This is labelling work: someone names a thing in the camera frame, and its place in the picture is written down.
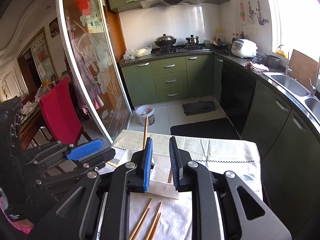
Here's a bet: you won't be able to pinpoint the dark brown chopstick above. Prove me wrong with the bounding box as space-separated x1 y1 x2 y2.
143 117 149 149

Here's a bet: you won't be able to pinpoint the light bamboo chopstick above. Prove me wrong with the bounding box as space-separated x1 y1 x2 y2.
129 198 152 240
106 161 118 168
131 207 150 240

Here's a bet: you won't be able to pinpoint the green kitchen cabinets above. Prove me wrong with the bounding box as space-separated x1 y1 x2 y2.
121 54 223 107

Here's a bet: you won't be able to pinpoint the chrome kitchen faucet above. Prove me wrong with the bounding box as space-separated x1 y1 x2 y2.
277 44 292 76

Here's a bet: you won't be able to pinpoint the person's left hand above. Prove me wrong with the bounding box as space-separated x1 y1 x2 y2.
11 219 34 231

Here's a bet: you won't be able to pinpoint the ribbed wooden chopstick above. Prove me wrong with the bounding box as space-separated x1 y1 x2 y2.
167 168 172 183

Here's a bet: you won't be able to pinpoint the white plastic utensil holder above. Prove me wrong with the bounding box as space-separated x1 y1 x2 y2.
117 147 180 200

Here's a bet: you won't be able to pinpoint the brown wooden chopstick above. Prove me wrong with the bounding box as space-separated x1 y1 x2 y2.
145 202 163 239

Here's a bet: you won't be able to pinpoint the white striped tablecloth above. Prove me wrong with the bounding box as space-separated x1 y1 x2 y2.
97 129 264 240

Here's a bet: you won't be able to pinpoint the black floor mat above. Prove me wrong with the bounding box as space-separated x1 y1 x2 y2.
170 118 240 140

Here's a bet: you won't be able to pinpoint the red chair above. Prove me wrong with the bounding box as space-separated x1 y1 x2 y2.
39 77 92 145

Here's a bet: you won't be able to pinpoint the dark floor cloth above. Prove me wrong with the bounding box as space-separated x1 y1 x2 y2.
182 101 216 116

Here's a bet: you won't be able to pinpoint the red-tipped chopstick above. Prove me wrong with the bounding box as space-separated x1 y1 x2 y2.
149 213 161 240

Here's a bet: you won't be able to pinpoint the white trash bin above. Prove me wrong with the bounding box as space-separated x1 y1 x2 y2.
135 105 155 126

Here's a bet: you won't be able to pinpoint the checkered hanging apron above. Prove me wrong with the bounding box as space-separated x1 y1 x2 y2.
66 17 104 109

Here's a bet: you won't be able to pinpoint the glass sliding door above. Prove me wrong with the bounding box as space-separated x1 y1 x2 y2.
56 0 132 142

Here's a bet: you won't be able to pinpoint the small steel pot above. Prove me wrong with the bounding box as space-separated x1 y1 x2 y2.
185 35 199 44

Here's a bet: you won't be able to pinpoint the black wok with lid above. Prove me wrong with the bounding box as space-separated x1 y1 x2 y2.
154 34 176 47

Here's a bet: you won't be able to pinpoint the red dish cloth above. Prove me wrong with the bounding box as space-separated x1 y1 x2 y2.
245 61 270 72

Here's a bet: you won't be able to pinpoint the white rice cooker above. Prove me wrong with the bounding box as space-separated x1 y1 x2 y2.
231 38 258 58

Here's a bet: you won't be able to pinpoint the stainless steel sink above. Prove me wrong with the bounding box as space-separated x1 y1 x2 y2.
263 72 319 124

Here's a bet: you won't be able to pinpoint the wooden cutting board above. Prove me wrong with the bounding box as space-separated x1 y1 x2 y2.
289 49 318 91

